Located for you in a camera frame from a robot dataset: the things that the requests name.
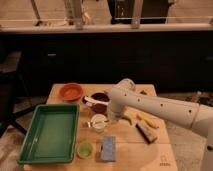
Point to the yellow banana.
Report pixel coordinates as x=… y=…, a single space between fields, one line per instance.
x=148 y=120

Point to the green plastic tray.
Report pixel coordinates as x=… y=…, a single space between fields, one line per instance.
x=51 y=135

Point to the brown grape bunch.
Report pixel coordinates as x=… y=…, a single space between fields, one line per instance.
x=143 y=92

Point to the dark brown bowl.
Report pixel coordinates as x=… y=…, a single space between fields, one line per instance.
x=99 y=107

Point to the small green cup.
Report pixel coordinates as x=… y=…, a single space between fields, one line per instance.
x=84 y=150

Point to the black office chair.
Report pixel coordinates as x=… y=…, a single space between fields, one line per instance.
x=8 y=82

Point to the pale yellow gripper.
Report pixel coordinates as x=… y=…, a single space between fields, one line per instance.
x=112 y=117

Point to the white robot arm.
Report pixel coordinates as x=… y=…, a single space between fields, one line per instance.
x=193 y=116

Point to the blue sponge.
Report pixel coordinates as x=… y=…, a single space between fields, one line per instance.
x=108 y=149

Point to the white cup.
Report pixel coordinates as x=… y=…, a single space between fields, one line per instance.
x=99 y=117

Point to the silver fork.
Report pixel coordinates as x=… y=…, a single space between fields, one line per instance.
x=91 y=124

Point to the orange bowl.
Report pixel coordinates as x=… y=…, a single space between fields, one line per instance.
x=70 y=92

